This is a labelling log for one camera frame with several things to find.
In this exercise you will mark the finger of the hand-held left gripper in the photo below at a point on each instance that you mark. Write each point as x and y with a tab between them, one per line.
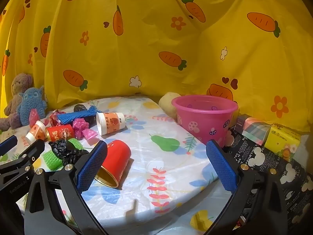
7	145
29	155

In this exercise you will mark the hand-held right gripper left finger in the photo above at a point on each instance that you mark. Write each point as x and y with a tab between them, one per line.
91	162

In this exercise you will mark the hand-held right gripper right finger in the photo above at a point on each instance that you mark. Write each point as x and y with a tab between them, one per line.
221	166

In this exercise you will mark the green foam net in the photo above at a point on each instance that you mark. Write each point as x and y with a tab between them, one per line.
51	160
75	143

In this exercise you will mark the plain red paper cup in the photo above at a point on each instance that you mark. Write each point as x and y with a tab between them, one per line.
117	156

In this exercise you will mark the reddish pink plastic bag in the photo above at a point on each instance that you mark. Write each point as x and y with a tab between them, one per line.
33	117

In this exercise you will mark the red printed paper cup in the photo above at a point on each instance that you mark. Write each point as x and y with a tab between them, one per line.
60	132

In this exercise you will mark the red wrapper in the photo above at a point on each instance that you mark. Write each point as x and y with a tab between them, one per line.
54	120

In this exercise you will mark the large orange white paper cup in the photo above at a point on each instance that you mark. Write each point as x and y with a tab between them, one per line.
111	123

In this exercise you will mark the pink plastic basin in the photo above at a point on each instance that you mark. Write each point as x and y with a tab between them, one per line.
203	124

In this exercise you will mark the small orange white paper cup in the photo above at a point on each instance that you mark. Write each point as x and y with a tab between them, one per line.
35	132

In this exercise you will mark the black plastic bag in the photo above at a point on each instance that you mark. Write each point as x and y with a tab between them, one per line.
64	151

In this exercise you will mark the blue foam net sleeve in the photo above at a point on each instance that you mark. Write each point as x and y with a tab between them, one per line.
73	117

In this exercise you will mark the blue plush toy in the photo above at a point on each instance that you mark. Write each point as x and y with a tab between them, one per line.
33	102

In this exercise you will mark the pastel striped box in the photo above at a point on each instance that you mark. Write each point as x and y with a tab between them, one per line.
254	128

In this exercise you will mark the floral plastic table cover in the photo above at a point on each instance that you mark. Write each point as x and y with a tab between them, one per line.
146	156

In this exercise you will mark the dark purple plastic bag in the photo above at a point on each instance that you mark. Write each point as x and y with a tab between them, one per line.
80	108

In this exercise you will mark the brown teddy bear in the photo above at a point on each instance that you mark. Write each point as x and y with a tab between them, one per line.
14	88

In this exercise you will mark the yellow tissue pack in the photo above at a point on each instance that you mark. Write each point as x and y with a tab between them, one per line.
281	139

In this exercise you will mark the beige potato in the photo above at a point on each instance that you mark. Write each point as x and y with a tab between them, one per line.
167	102

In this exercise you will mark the yellow carrot print curtain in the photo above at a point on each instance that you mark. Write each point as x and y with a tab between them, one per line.
156	29

